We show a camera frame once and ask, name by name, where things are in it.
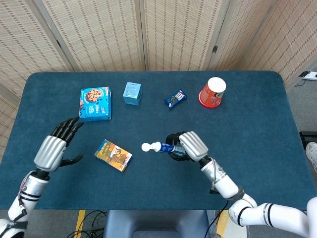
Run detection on blue white toothpaste tube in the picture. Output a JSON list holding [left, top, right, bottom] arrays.
[[151, 141, 185, 156]]

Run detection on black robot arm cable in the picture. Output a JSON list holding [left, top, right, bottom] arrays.
[[205, 199, 229, 235]]

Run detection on yellow orange picture box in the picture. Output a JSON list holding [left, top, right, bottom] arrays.
[[94, 139, 133, 174]]

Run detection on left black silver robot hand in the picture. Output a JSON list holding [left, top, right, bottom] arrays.
[[33, 117, 85, 174]]

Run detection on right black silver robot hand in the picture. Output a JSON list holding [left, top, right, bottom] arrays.
[[165, 130, 209, 163]]

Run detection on blue felt table cover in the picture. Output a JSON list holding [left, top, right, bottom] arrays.
[[0, 71, 312, 211]]

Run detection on red instant noodle cup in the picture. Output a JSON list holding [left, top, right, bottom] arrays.
[[198, 77, 227, 109]]

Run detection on small light blue box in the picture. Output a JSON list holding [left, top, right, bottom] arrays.
[[122, 82, 142, 106]]

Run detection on white power strip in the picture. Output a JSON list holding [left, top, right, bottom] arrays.
[[298, 71, 317, 81]]

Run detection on black floor cables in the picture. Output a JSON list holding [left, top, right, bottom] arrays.
[[66, 210, 107, 238]]

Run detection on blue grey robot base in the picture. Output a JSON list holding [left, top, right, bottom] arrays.
[[103, 210, 211, 238]]

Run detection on woven bamboo screen panel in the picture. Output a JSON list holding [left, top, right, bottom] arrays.
[[0, 84, 20, 162], [210, 0, 273, 71], [33, 0, 147, 72], [0, 0, 75, 100], [237, 0, 317, 84], [140, 0, 236, 72]]

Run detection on white sneaker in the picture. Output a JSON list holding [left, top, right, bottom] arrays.
[[305, 142, 317, 174]]

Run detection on yellow floor tape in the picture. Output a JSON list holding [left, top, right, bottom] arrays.
[[74, 209, 86, 238]]

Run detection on yellow cardboard box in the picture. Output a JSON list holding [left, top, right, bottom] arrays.
[[215, 210, 248, 238]]

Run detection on black box on floor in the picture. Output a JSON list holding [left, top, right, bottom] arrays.
[[299, 131, 317, 149]]

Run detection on dark blue sandwich cookie packet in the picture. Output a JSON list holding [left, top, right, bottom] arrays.
[[163, 89, 188, 111]]

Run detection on blue chocolate cookie box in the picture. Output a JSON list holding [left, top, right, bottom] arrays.
[[78, 86, 112, 122]]

